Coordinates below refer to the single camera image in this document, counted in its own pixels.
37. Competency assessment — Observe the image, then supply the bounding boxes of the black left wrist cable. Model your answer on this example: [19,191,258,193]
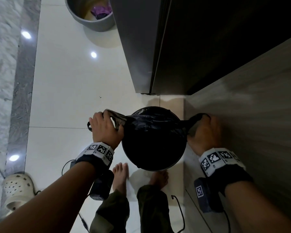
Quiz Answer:
[61,159,91,233]

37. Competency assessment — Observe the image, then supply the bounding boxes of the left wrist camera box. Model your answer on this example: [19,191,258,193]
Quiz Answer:
[89,170,114,201]

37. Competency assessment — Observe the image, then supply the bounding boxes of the wood grain cabinet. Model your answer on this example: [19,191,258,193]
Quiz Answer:
[184,32,291,233]

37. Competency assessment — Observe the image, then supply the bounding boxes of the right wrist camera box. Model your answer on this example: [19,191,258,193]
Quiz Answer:
[194,177,225,213]

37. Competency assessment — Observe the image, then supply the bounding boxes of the person's left forearm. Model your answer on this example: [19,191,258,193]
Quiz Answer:
[0,161,96,233]

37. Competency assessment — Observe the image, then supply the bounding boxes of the black round trash bin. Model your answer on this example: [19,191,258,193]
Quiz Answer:
[121,106,188,172]

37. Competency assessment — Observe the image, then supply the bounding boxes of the person's left hand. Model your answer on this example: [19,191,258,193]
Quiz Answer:
[89,111,125,150]

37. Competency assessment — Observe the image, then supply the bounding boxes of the marker wristband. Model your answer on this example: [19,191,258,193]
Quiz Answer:
[75,142,115,179]
[199,148,254,195]

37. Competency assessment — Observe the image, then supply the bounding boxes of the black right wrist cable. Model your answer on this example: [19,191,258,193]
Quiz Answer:
[223,210,231,233]

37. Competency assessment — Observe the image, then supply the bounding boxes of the grey plastic bucket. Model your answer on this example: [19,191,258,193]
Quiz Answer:
[65,0,116,32]

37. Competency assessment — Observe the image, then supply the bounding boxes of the person's foot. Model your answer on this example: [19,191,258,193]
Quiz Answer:
[112,162,129,196]
[149,170,169,191]

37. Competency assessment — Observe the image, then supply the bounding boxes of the white clog shoe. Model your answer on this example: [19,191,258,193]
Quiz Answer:
[2,173,35,211]

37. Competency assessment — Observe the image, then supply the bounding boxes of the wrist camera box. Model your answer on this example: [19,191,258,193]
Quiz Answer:
[194,177,225,213]
[89,170,114,201]

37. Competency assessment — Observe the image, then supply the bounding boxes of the person's right hand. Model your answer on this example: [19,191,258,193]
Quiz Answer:
[187,115,222,157]

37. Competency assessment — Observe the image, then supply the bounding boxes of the dark grey refrigerator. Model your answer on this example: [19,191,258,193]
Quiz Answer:
[109,0,291,96]

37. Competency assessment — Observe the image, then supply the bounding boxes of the person's right foot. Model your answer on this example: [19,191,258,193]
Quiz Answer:
[149,170,169,191]

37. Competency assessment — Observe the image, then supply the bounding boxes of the black garbage bag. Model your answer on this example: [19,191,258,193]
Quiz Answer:
[87,106,211,171]

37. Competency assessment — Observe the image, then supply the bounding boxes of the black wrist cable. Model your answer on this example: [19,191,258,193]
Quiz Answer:
[223,210,231,233]
[61,159,91,233]

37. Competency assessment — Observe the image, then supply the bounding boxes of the right marker wristband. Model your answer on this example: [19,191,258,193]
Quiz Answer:
[199,148,254,195]

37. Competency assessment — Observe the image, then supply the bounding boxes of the person's left foot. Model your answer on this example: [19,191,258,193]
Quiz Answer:
[112,162,129,196]

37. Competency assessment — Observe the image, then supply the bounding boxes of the person's right forearm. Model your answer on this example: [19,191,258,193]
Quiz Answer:
[224,180,291,233]

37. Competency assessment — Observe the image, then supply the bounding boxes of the left marker wristband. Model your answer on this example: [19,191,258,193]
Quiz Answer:
[75,142,115,179]

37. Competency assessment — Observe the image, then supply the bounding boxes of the purple item in bucket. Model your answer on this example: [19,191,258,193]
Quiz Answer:
[91,2,112,20]

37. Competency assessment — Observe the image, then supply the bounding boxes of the black looped cable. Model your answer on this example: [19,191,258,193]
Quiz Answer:
[171,195,186,233]

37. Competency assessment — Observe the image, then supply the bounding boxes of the olive green trousers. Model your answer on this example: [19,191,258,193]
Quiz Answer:
[89,184,174,233]

